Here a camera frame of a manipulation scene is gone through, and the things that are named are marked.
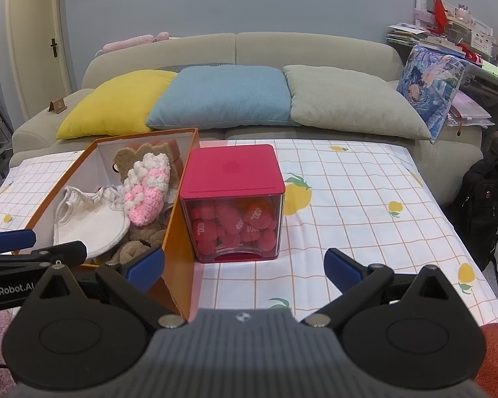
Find red lid clear container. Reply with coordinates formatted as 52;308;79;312
178;144;286;263

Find yellow pillow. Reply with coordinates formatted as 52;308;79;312
56;69;179;140

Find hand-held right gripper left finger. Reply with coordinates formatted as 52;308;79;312
23;245;189;330

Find brown bear shaped pads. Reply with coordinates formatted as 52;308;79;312
112;141;188;200

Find blue figure print pillow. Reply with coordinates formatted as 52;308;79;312
395;45;469;145

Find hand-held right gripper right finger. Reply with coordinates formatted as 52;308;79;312
301;247;467;330

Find beige sofa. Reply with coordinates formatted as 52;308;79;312
9;31;484;208

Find pink plastic folders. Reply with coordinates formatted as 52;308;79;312
446;91;496;129

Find grey desk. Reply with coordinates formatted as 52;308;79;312
388;29;498;104

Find black backpack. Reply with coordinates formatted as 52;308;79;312
446;158;498;272

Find checked fruit print tablecloth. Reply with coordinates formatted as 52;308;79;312
0;138;498;324

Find pink plush toy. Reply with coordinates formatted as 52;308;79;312
95;31;171;55

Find pink white crochet toy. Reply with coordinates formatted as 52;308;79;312
122;153;172;228

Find orange cardboard box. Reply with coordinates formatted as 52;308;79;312
12;128;201;320

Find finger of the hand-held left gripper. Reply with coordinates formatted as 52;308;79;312
0;229;37;254
0;240;88;276

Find stack of books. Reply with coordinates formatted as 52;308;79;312
387;23;428;46

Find white desk shelf organizer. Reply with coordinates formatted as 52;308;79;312
415;0;494;54

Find white cloth bundle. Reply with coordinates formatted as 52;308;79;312
53;186;130;258

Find grey-green pillow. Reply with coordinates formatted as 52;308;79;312
283;64;432;141

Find red hanging ornament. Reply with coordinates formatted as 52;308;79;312
434;0;451;34

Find cream door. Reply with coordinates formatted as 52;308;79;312
6;0;73;121

